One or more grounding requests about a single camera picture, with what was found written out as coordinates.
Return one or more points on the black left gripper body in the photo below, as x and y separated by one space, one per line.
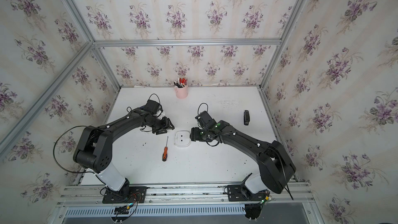
160 125

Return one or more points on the small black remote device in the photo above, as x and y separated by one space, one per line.
246 117

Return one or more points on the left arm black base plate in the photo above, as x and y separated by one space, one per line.
126 195

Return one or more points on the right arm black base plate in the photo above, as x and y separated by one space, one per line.
239 193

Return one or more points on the orange handled screwdriver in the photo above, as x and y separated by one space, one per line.
165 151

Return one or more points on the pink pen cup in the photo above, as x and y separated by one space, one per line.
181 92

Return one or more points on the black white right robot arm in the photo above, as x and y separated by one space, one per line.
275 165

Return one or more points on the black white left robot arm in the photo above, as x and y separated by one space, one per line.
94 151

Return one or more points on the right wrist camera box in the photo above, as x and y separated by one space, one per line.
205 121

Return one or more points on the red and black pens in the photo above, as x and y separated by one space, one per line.
181 83

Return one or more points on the aluminium front rail frame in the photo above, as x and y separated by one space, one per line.
182 194

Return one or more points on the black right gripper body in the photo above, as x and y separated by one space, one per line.
199 135

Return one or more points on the white ventilation grille strip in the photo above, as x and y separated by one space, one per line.
157 210

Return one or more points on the white square alarm clock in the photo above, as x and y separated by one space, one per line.
182 139

